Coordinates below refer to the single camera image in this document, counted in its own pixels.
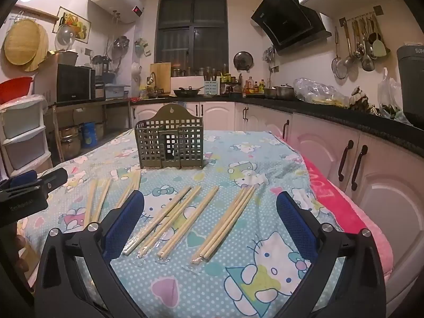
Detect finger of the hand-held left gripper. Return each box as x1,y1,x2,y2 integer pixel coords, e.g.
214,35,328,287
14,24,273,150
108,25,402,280
39,168,69,190
0,170,38,191

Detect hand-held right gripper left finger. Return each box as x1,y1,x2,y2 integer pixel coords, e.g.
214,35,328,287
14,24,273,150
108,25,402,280
35,190,146,318

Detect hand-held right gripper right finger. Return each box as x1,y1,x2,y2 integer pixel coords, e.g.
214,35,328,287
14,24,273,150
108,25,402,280
276,190,386,318

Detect green plastic utensil holder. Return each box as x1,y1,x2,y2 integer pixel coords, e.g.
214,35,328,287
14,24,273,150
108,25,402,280
134,103,205,170

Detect row of hanging utensils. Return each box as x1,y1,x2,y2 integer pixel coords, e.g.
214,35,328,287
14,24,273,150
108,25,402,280
344,13,392,73

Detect plastic drawer cabinet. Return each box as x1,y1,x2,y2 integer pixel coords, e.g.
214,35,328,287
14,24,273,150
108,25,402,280
0,94,54,174

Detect cartoon cat printed blanket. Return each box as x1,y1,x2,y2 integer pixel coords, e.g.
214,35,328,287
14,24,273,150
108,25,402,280
16,127,348,318

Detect wooden shelf rack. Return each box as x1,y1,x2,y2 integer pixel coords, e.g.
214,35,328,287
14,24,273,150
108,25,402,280
50,97,133,161

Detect red plastic basin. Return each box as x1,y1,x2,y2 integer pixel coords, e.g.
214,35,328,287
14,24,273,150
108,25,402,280
0,77,34,105

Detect black microwave oven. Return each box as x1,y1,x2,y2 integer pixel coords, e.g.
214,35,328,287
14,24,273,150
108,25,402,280
55,64,96,103

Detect blue dish bin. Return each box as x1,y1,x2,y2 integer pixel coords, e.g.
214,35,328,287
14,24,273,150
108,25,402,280
104,84,131,99

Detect black blender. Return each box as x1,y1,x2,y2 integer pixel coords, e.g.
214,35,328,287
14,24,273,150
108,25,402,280
93,55,111,85

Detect round wooden board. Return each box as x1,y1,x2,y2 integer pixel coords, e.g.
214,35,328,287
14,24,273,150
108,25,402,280
25,23,50,72

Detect lidded steel cooking pot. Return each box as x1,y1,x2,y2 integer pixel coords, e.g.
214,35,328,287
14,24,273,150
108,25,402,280
272,84,296,100

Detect clear plastic bag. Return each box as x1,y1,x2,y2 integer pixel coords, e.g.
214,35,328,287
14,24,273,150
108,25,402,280
294,77,350,107

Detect woven bamboo round tray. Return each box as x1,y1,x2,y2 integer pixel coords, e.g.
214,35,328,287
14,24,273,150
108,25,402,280
3,18,42,66

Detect glass pot lid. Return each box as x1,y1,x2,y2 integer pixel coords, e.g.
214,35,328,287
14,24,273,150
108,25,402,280
55,23,77,54

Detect group of sauce bottles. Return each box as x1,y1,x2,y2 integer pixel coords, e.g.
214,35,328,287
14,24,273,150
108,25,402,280
243,76,267,96

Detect wooden cutting board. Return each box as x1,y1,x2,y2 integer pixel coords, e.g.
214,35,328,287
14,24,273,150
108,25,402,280
150,62,172,90

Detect black wok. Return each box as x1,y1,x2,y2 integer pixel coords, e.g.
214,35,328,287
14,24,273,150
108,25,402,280
172,86,205,98

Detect blue white utensil caddy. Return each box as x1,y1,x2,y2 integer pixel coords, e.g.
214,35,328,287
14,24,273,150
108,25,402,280
204,79,220,96

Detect hanging dark pot lid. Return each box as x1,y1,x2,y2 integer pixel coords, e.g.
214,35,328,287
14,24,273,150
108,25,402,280
233,51,254,72

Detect grey kitchen appliance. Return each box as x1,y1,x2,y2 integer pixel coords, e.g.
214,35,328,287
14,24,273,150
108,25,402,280
397,43,424,126

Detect dark framed window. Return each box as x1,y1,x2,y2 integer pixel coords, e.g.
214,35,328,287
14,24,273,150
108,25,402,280
155,0,230,77

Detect black range hood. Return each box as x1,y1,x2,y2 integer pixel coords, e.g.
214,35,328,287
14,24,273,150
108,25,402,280
251,0,332,54

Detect fruit wall poster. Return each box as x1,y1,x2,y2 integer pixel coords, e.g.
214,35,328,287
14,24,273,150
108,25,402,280
57,6,91,43

